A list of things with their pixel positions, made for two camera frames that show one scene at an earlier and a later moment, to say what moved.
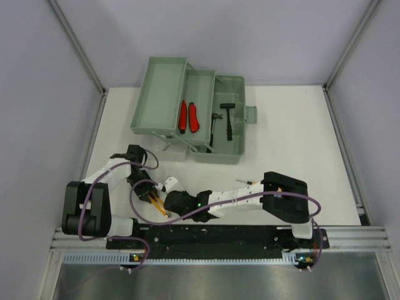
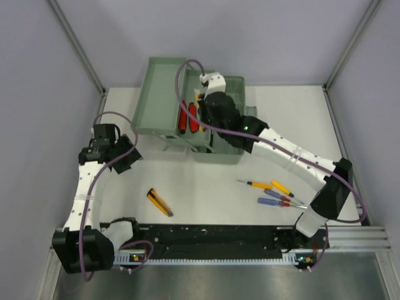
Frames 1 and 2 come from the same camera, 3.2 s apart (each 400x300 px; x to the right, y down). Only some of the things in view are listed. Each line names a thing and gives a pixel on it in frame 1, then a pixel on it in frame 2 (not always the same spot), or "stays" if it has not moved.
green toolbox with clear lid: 190,115 stays
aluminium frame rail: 343,237 stays
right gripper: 182,192 -> 202,106
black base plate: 219,238 stays
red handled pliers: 194,121 stays
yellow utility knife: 159,204 -> 197,98
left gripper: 142,192 -> 125,165
